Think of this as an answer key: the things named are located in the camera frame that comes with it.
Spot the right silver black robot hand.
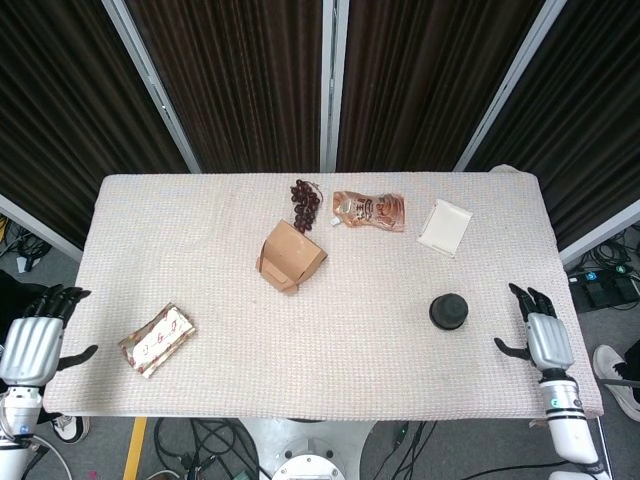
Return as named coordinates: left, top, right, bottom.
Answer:
left=493, top=282, right=575, bottom=374

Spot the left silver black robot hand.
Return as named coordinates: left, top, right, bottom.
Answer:
left=0, top=283, right=99, bottom=389

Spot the black round dish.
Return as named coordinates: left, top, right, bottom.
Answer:
left=429, top=314, right=470, bottom=332

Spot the black bowl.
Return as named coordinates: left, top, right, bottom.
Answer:
left=428, top=293, right=470, bottom=331

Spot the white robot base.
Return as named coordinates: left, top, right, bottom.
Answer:
left=239, top=417, right=381, bottom=480

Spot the black trousers leg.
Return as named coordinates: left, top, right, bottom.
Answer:
left=0, top=269, right=49, bottom=321

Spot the black power strip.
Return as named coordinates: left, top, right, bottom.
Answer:
left=569, top=272, right=640, bottom=310

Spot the white black sneaker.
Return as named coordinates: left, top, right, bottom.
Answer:
left=49, top=412, right=91, bottom=445

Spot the white table leg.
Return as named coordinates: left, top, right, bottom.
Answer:
left=597, top=417, right=614, bottom=480

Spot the yellow floor tape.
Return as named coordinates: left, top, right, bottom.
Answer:
left=122, top=417, right=149, bottom=480

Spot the white square tray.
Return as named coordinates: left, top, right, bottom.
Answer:
left=416, top=198, right=474, bottom=260

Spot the white waffle tablecloth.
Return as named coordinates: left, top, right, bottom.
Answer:
left=42, top=165, right=605, bottom=420

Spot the dark brown curtain panel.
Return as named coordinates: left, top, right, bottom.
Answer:
left=124, top=0, right=326, bottom=174
left=337, top=0, right=549, bottom=174
left=467, top=0, right=640, bottom=251
left=0, top=0, right=189, bottom=249

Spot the brown kraft paper box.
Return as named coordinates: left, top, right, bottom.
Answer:
left=256, top=219, right=329, bottom=296

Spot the dark red grape bunch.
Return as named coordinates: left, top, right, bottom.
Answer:
left=289, top=178, right=322, bottom=234

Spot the black cable bundle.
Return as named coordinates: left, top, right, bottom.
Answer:
left=0, top=214, right=44, bottom=274
left=582, top=227, right=640, bottom=276
left=152, top=417, right=261, bottom=480

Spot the silver partition frame post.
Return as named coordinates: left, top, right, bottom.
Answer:
left=321, top=0, right=351, bottom=174
left=453, top=0, right=570, bottom=172
left=0, top=193, right=84, bottom=262
left=101, top=0, right=202, bottom=175
left=558, top=198, right=640, bottom=266

